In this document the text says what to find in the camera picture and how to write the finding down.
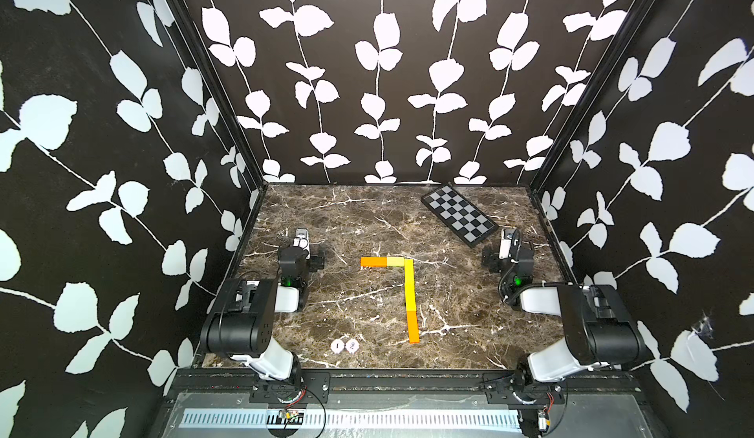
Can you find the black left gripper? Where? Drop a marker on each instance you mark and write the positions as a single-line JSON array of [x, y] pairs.
[[313, 262]]

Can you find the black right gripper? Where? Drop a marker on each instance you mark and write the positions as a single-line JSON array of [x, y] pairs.
[[494, 255]]

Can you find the orange building block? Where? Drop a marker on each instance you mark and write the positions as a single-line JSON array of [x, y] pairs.
[[413, 330], [374, 262]]

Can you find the short yellow building block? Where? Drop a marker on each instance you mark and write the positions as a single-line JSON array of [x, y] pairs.
[[409, 281]]

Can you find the long yellow building block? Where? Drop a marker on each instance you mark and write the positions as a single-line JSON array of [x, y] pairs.
[[409, 296]]

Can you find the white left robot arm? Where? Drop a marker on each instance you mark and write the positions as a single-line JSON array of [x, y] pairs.
[[241, 322]]

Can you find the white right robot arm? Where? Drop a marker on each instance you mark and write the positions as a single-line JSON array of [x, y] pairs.
[[598, 330]]

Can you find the black white checkerboard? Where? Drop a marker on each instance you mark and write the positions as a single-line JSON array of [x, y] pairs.
[[461, 216]]

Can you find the round white sticker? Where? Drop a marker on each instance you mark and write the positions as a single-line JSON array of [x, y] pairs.
[[337, 346]]

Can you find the hexagonal white sticker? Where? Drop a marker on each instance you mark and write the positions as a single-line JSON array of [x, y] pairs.
[[352, 346]]

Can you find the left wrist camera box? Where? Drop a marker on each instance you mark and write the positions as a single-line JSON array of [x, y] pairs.
[[301, 239]]

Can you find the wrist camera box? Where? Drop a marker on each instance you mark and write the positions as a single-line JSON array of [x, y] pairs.
[[509, 243], [301, 239]]

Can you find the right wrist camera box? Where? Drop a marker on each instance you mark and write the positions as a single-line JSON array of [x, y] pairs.
[[509, 243]]

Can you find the black front frame rail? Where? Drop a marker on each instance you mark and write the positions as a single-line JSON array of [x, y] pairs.
[[319, 385]]

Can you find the white perforated rail strip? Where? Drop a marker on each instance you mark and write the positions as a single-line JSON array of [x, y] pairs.
[[316, 420]]

